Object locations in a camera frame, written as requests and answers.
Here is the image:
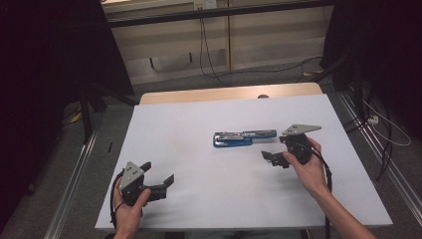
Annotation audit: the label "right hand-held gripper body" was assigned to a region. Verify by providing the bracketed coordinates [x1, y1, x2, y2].
[282, 123, 322, 165]

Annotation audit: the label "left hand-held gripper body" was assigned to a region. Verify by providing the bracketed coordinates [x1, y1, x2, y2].
[118, 161, 152, 206]

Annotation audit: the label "blue stapler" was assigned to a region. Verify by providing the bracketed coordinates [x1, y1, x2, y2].
[212, 128, 278, 148]

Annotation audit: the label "person's right hand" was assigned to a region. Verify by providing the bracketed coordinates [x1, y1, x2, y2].
[283, 137, 329, 200]

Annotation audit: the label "person's left hand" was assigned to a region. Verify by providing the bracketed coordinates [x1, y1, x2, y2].
[113, 187, 152, 232]

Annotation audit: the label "white table cover sheet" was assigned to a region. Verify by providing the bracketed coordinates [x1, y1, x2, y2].
[95, 94, 393, 231]

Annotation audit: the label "black metal stand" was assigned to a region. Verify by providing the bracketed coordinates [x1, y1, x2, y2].
[79, 84, 137, 144]
[312, 53, 366, 123]

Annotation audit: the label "wooden table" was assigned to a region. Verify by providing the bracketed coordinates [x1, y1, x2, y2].
[138, 82, 323, 106]

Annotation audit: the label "beige wooden cabinet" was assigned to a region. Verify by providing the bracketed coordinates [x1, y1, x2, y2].
[101, 0, 334, 86]

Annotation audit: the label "black curtain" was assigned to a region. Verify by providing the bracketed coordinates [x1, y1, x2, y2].
[319, 0, 422, 140]
[0, 0, 135, 230]

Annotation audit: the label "black horizontal bar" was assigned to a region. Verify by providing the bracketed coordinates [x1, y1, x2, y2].
[107, 0, 334, 29]

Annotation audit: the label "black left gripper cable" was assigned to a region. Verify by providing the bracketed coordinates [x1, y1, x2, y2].
[109, 170, 125, 230]

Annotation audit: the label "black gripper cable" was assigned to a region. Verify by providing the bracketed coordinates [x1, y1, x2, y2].
[109, 170, 125, 230]
[297, 142, 333, 239]

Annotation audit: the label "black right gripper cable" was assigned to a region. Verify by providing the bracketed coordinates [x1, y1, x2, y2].
[297, 142, 333, 239]

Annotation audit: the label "aluminium floor rail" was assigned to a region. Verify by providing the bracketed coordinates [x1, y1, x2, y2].
[43, 128, 99, 239]
[336, 91, 422, 227]

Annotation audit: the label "black floor cables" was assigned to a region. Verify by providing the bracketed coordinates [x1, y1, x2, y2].
[342, 83, 395, 183]

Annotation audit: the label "white floor cable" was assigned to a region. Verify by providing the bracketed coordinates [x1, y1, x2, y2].
[361, 99, 412, 147]

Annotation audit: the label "black hanging cable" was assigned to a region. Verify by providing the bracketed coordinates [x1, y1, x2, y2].
[198, 17, 323, 88]

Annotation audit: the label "white wall socket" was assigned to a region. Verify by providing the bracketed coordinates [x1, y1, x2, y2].
[193, 0, 218, 10]

